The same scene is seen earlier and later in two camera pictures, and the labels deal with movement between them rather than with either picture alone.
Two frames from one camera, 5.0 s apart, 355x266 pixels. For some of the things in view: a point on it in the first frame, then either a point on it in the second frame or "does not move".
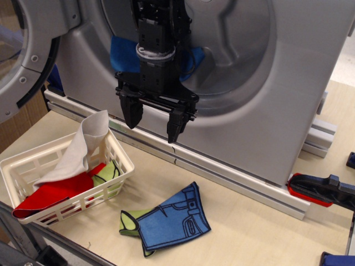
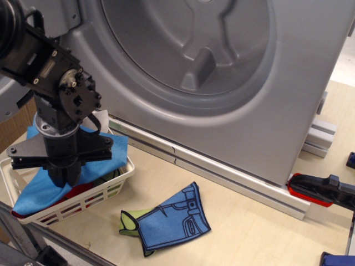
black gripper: [172, 96] to [62, 156]
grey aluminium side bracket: [321, 136] does not move
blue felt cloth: [124, 57] to [39, 191]
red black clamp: [324, 192] does not move
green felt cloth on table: [130, 226] does not move
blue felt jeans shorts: [181, 218] does not move
